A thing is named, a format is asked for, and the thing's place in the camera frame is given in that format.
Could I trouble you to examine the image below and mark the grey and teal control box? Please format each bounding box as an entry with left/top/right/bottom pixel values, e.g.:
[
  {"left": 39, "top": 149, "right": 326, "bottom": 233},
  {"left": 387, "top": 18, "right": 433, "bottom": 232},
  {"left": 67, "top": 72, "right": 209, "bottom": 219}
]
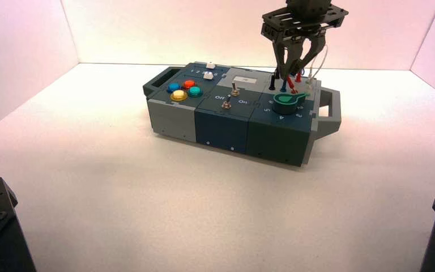
[{"left": 143, "top": 62, "right": 342, "bottom": 167}]

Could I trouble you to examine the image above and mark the white jumper wire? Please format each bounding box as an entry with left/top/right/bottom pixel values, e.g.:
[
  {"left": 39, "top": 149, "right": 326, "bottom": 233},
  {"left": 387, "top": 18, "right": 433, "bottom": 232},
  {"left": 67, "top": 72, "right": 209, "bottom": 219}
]
[{"left": 305, "top": 45, "right": 331, "bottom": 95}]

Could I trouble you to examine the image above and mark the red jumper wire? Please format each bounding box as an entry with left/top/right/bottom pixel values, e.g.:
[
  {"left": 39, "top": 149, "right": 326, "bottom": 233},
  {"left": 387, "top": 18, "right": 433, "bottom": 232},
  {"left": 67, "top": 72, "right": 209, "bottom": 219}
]
[{"left": 285, "top": 71, "right": 303, "bottom": 95}]

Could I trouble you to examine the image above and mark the black jumper wire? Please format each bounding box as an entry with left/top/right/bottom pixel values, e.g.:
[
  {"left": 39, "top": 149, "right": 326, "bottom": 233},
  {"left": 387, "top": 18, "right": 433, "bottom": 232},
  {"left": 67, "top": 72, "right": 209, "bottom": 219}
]
[{"left": 268, "top": 67, "right": 282, "bottom": 92}]

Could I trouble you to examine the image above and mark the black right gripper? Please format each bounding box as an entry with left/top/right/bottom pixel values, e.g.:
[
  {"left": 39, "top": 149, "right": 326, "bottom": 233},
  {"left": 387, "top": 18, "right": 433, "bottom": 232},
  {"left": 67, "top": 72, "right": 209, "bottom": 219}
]
[{"left": 261, "top": 0, "right": 349, "bottom": 78}]

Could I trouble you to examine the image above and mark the yellow push button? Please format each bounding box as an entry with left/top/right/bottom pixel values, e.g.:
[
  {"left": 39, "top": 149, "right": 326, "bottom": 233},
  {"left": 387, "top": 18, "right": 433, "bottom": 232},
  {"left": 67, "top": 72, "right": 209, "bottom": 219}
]
[{"left": 170, "top": 90, "right": 189, "bottom": 103}]

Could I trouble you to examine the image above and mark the green rotary knob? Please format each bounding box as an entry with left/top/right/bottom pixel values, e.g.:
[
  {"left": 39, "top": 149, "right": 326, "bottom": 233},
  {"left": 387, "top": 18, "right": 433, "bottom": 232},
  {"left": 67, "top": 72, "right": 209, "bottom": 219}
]
[{"left": 272, "top": 92, "right": 310, "bottom": 116}]

